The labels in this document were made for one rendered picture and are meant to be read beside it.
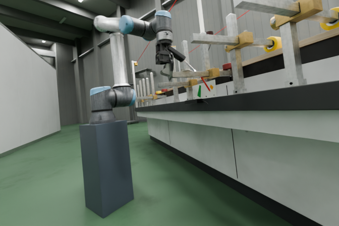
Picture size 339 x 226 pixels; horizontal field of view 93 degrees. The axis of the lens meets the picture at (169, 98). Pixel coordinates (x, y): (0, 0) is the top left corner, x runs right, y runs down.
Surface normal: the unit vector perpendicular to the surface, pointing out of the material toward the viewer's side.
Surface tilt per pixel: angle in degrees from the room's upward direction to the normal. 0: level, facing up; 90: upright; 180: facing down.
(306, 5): 90
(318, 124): 90
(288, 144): 90
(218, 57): 90
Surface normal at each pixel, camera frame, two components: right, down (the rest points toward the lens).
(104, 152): 0.78, -0.11
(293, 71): -0.92, 0.08
